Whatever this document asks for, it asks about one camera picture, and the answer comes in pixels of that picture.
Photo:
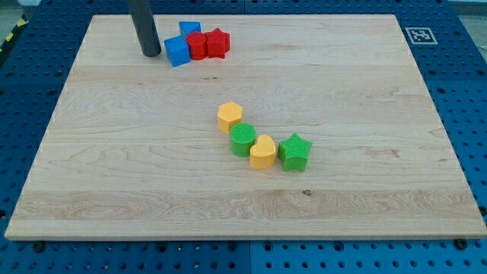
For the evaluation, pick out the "blue cube block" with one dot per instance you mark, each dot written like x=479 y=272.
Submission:
x=177 y=51

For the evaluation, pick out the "blue triangle block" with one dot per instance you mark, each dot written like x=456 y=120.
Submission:
x=187 y=27

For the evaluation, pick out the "green cylinder block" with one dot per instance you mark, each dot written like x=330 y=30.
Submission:
x=243 y=137

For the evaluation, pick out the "yellow heart block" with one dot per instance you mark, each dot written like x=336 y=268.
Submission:
x=263 y=153

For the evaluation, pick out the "yellow hexagon block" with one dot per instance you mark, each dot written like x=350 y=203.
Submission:
x=229 y=114

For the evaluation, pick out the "green star block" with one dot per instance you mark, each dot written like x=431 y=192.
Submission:
x=294 y=153

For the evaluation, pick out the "light wooden board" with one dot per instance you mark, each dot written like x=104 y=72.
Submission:
x=133 y=151

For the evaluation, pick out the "red star block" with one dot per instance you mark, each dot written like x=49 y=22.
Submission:
x=218 y=43

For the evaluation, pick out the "red cylinder block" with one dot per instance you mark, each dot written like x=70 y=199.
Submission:
x=197 y=43

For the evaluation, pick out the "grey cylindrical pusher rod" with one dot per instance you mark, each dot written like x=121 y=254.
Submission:
x=145 y=28

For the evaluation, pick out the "white fiducial marker tag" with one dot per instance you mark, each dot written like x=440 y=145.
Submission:
x=421 y=36

